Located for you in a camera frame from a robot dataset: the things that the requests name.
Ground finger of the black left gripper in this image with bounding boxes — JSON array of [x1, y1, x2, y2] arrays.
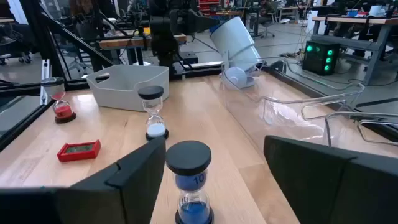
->
[[188, 8, 220, 35]]

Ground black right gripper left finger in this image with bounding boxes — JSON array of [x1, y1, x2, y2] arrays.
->
[[57, 136, 167, 224]]

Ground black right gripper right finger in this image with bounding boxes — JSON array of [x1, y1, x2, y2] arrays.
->
[[263, 135, 398, 224]]

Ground red framed small thermometer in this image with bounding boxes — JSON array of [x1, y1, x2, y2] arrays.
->
[[57, 139, 102, 162]]

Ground white sand hourglass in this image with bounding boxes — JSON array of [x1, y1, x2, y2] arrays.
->
[[137, 85, 170, 141]]

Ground blue hourglass printed 10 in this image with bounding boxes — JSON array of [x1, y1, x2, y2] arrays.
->
[[165, 140, 215, 224]]

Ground black cylinder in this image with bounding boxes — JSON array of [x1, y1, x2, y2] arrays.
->
[[40, 77, 77, 124]]

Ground black office chair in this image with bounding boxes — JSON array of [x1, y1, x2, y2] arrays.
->
[[258, 12, 278, 39], [0, 22, 34, 65]]

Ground red storage bins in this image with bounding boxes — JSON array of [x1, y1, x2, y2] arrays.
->
[[198, 0, 220, 16]]

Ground white mug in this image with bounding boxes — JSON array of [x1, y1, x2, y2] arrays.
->
[[209, 16, 265, 90]]

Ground wooden top workbench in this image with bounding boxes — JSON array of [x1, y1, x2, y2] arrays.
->
[[312, 15, 398, 86], [98, 32, 187, 66]]

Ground person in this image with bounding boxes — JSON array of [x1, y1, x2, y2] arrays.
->
[[258, 0, 277, 18], [68, 0, 96, 18]]

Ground clear plastic bin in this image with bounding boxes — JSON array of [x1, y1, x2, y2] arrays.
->
[[323, 110, 398, 149], [220, 57, 365, 147]]

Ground grey plastic bin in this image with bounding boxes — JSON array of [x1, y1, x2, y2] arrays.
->
[[85, 64, 170, 112]]

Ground black computer tower green lights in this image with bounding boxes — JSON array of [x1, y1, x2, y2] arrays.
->
[[302, 40, 341, 77]]

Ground silver aluminium extrusion bar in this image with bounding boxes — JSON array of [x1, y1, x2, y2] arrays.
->
[[39, 58, 51, 106]]

